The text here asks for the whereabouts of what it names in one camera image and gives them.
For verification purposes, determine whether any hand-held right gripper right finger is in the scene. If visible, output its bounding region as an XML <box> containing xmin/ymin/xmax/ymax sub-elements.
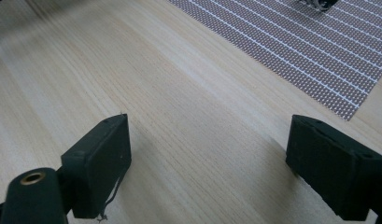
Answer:
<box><xmin>285</xmin><ymin>114</ymin><xmax>382</xmax><ymax>222</ymax></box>

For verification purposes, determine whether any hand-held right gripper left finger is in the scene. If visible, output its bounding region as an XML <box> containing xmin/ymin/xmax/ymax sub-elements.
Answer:
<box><xmin>60</xmin><ymin>113</ymin><xmax>133</xmax><ymax>219</ymax></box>

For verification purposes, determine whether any woven striped placemat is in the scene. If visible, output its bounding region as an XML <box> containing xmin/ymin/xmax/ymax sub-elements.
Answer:
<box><xmin>165</xmin><ymin>0</ymin><xmax>382</xmax><ymax>122</ymax></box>

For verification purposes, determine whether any dark metal object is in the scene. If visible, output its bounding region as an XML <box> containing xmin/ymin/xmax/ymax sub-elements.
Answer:
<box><xmin>299</xmin><ymin>0</ymin><xmax>340</xmax><ymax>13</ymax></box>

